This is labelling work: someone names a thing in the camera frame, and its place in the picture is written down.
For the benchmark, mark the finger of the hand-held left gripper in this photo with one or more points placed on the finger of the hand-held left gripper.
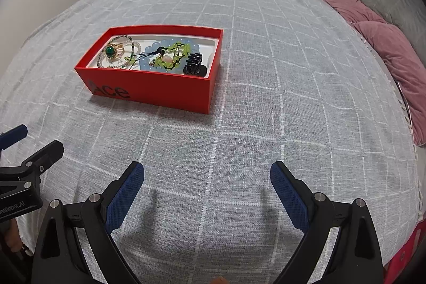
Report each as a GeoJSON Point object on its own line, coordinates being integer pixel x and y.
{"type": "Point", "coordinates": [50, 152]}
{"type": "Point", "coordinates": [15, 134]}

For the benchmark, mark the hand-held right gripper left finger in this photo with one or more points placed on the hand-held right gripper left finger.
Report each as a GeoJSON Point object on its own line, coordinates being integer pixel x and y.
{"type": "Point", "coordinates": [124, 197]}

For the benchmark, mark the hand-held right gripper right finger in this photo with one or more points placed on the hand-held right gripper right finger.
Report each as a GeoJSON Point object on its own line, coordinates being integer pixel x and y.
{"type": "Point", "coordinates": [289, 194]}

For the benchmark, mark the red cardboard box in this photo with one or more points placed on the red cardboard box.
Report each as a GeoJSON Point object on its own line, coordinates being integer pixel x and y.
{"type": "Point", "coordinates": [166, 91]}

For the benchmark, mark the person's left hand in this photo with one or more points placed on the person's left hand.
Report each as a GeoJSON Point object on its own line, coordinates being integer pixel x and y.
{"type": "Point", "coordinates": [11, 234]}

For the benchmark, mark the grey checked bedspread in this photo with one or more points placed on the grey checked bedspread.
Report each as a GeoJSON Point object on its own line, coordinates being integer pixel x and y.
{"type": "Point", "coordinates": [266, 104]}

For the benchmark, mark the red box lid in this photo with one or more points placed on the red box lid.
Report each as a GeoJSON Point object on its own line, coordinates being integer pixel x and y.
{"type": "Point", "coordinates": [409, 250]}

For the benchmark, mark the black hair clip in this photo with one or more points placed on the black hair clip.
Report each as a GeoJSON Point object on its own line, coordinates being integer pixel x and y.
{"type": "Point", "coordinates": [194, 66]}

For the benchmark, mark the pink pillow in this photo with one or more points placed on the pink pillow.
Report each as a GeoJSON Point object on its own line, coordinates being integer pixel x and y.
{"type": "Point", "coordinates": [346, 4]}
{"type": "Point", "coordinates": [399, 71]}

